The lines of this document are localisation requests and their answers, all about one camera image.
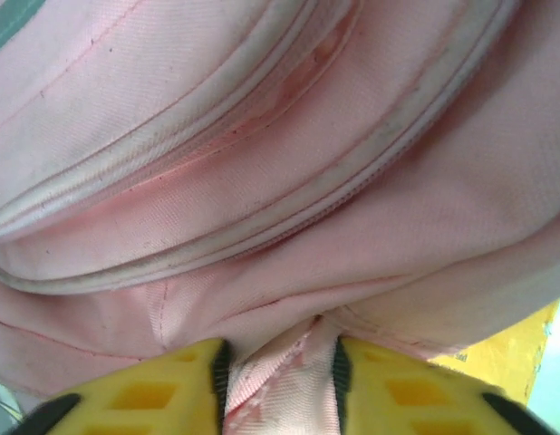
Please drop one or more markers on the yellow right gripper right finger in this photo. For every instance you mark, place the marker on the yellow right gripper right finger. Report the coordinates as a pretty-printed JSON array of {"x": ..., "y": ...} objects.
[{"x": 411, "y": 399}]

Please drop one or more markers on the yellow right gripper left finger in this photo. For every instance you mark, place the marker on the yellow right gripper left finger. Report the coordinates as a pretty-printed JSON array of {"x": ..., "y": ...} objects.
[{"x": 139, "y": 399}]

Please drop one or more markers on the pink school backpack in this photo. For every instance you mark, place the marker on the pink school backpack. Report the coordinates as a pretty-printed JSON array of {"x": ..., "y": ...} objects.
[{"x": 262, "y": 181}]

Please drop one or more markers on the yellow flat booklet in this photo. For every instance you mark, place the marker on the yellow flat booklet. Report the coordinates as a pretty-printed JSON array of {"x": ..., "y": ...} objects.
[{"x": 502, "y": 358}]

